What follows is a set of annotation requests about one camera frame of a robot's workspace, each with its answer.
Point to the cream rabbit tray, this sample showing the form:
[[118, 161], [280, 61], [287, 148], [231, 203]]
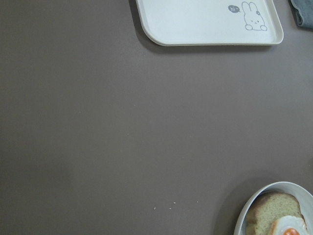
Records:
[[210, 22]]

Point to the bread slice under egg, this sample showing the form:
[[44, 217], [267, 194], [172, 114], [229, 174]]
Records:
[[269, 207]]

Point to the white round plate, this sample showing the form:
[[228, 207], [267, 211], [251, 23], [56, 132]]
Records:
[[304, 197]]

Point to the fried egg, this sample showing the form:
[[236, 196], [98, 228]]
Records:
[[289, 225]]

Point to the grey folded cloth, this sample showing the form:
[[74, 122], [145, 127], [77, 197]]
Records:
[[303, 10]]

